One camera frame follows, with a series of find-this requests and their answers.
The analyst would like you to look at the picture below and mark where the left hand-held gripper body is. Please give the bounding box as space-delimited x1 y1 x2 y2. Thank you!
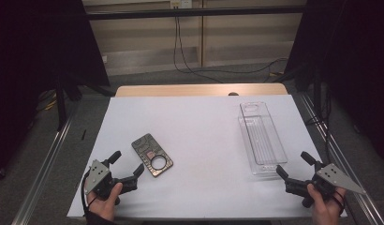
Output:
82 158 121 205

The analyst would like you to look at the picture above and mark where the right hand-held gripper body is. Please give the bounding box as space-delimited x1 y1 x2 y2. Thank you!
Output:
302 162 367 209

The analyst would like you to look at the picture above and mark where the dark patterned phone case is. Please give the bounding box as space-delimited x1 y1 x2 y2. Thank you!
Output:
130 133 175 178

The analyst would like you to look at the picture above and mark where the person's right hand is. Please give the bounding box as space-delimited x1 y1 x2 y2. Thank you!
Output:
306 183 347 225

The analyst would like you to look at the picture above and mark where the person's left hand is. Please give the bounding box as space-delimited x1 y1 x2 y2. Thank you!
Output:
86 182 124 222

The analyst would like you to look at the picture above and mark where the clear plastic packaging tray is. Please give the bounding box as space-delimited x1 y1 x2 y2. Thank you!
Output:
237 101 289 181

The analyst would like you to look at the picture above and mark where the black stand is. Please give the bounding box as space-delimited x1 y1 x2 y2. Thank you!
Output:
311 62 326 126
54 78 68 132

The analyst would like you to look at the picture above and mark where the white board sheet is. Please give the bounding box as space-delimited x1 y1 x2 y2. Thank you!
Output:
66 94 348 219

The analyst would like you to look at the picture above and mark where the wooden table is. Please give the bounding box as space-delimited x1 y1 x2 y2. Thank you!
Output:
114 82 288 98

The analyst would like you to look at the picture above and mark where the black curtain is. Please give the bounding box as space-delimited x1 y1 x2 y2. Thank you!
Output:
0 0 111 181
284 0 384 165

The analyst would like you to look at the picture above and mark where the black horizontal bar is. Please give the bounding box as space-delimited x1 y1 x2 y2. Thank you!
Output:
85 5 307 22

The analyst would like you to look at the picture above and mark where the right hand-held gripper cable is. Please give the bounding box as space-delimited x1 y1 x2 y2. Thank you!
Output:
331 189 346 217

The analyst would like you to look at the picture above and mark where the hand-held gripper cable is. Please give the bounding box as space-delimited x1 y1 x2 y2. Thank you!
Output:
81 171 97 218
331 189 346 217

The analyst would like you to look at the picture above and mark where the left hand-held gripper cable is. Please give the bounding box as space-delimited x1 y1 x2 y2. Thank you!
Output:
81 171 97 218

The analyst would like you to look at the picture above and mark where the metal floor rail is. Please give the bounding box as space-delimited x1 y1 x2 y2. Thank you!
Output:
11 113 75 225
300 93 384 225

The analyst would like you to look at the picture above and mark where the black hanging cable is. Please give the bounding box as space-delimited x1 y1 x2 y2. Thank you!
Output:
176 17 289 75
172 17 226 84

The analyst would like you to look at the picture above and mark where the white wall socket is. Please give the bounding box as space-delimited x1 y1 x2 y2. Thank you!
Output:
170 0 193 9

